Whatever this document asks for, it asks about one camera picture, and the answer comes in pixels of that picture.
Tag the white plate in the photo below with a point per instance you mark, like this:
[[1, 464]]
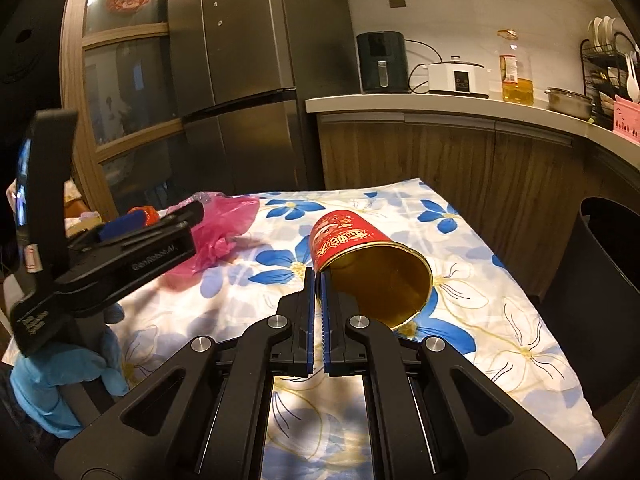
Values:
[[599, 34], [611, 30], [591, 35]]

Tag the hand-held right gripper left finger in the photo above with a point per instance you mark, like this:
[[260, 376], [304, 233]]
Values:
[[311, 320]]

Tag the wooden glass door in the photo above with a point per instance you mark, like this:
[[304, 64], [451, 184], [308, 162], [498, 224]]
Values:
[[75, 60]]

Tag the pink utensil holder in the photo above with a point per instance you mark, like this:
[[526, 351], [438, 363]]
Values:
[[627, 120]]

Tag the black air fryer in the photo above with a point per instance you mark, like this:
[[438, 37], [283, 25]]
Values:
[[382, 60]]

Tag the person's left hand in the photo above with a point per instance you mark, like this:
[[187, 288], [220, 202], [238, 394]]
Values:
[[50, 385]]

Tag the floral printed blanket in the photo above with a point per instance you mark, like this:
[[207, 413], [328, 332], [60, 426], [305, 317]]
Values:
[[500, 310]]

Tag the red and gold can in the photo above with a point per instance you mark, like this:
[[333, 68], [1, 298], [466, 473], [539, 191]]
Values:
[[345, 235]]

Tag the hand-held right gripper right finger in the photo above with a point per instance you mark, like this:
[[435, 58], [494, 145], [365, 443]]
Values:
[[326, 330]]

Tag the grey steel refrigerator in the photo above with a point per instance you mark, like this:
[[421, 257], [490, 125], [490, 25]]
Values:
[[250, 60]]

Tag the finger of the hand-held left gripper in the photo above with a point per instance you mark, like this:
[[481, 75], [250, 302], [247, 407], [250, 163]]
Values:
[[120, 225], [175, 212]]

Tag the red wrapper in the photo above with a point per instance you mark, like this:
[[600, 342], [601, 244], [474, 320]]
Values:
[[149, 215]]

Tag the cooking oil bottle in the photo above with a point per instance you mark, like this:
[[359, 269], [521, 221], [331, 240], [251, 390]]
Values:
[[515, 80]]

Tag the pink plastic bag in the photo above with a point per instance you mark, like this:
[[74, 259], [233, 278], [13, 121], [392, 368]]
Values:
[[220, 225]]

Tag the white plastic ladle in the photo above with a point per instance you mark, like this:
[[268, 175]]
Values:
[[632, 75]]

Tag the dark wall socket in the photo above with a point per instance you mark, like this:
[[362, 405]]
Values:
[[396, 1]]

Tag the black plastic bin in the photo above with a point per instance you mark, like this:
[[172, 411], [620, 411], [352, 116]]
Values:
[[590, 310]]

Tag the steel mixing bowl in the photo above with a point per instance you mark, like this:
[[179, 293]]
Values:
[[570, 105]]

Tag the white electric cooker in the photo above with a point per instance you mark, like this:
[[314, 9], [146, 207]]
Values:
[[457, 80]]

